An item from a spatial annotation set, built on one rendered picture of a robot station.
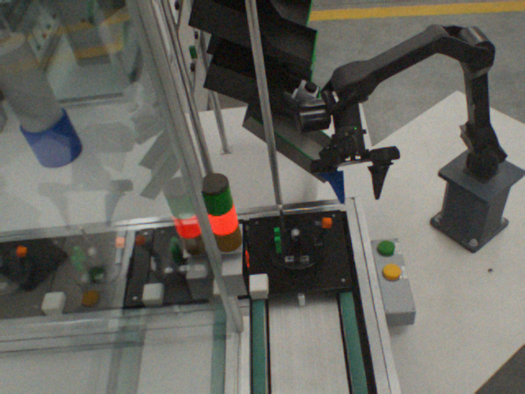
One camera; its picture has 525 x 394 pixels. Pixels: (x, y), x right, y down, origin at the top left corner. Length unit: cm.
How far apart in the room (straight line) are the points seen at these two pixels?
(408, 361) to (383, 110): 218
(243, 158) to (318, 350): 74
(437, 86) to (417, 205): 197
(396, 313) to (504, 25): 311
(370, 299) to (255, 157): 68
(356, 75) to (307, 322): 57
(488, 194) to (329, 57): 254
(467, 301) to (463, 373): 19
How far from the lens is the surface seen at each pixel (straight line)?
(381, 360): 120
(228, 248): 97
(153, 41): 71
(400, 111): 328
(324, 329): 127
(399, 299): 127
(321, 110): 109
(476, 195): 135
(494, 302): 142
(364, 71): 107
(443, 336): 135
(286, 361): 124
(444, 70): 363
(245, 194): 163
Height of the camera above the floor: 203
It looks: 46 degrees down
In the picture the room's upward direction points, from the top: 10 degrees counter-clockwise
